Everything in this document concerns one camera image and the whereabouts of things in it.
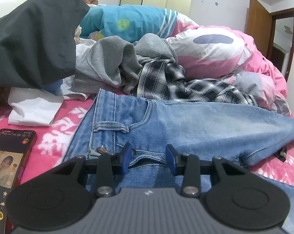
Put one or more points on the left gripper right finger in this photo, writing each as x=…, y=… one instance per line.
x=188, y=166

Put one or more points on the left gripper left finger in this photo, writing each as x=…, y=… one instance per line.
x=109, y=165

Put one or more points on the black white plaid shirt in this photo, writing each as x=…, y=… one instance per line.
x=163, y=79

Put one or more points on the brown wooden door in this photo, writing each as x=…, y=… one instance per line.
x=259, y=26

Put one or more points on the pink white quilt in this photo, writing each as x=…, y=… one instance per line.
x=222, y=53

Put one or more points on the white folded cloth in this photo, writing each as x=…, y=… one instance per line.
x=33, y=107

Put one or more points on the grey hoodie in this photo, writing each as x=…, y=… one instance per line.
x=115, y=64

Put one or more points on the black jacket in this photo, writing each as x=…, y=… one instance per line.
x=37, y=46

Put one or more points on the smartphone with red case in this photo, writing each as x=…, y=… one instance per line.
x=15, y=149

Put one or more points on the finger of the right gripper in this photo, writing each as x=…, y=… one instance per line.
x=282, y=153

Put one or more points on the blue denim jeans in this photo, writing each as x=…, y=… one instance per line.
x=244, y=134

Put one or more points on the blue patterned pillow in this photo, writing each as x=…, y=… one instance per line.
x=130, y=22

